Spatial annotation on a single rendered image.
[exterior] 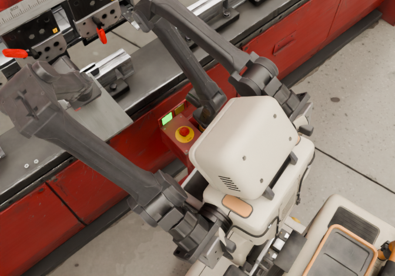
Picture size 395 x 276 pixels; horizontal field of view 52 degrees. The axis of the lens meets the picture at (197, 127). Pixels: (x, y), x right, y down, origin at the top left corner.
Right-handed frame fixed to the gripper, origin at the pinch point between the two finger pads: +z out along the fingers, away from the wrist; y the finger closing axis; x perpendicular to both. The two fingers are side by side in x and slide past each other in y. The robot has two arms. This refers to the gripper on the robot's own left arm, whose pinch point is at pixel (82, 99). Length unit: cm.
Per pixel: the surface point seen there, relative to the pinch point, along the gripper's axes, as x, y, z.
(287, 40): 23, -104, 36
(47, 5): -21.5, -3.6, -27.4
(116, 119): 12.2, -4.4, -4.7
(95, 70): -7.1, -10.1, 6.3
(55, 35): -16.4, -2.0, -18.4
